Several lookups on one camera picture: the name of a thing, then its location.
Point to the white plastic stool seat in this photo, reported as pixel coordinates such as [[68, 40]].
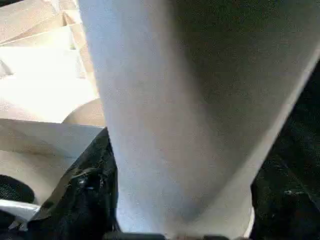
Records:
[[37, 75]]

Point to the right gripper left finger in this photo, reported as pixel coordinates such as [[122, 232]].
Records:
[[85, 205]]

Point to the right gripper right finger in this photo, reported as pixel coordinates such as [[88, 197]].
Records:
[[290, 205]]

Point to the white plastic table leg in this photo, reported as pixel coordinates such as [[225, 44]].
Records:
[[175, 112]]

